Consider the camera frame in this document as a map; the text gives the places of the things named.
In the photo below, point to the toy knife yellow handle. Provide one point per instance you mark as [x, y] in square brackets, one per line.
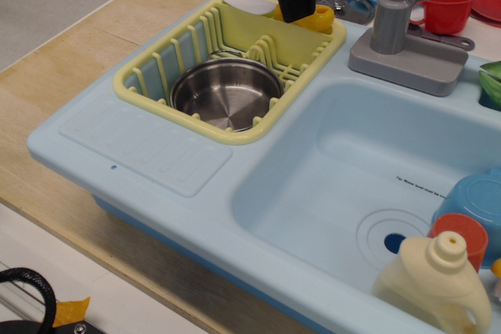
[321, 20]

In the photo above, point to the steel pot lid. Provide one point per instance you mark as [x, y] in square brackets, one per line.
[356, 11]

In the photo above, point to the stainless steel pot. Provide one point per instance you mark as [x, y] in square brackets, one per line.
[227, 90]

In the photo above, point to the yellow dish drying rack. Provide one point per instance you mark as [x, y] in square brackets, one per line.
[296, 54]

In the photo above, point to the grey toy faucet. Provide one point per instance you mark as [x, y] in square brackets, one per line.
[386, 51]

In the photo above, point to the green toy bowl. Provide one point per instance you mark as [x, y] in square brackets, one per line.
[490, 82]

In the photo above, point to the light blue toy sink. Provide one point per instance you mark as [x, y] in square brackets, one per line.
[302, 213]

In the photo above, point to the wooden board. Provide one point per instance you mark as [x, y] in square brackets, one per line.
[135, 283]

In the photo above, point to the upturned blue bowl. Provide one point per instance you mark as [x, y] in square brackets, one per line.
[478, 196]

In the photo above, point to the red-orange cup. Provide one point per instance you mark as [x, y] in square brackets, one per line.
[472, 231]

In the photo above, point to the cream detergent bottle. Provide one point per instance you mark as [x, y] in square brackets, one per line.
[433, 280]

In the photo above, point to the small yellow toy piece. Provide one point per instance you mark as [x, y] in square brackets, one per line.
[496, 268]

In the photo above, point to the yellow tape piece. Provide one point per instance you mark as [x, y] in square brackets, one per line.
[69, 312]

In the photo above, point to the red toy cup with handle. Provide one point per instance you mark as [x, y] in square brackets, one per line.
[444, 16]

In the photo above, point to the grey utensil handle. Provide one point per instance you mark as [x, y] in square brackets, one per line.
[452, 40]

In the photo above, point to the black metal bracket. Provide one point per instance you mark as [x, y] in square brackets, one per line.
[31, 327]

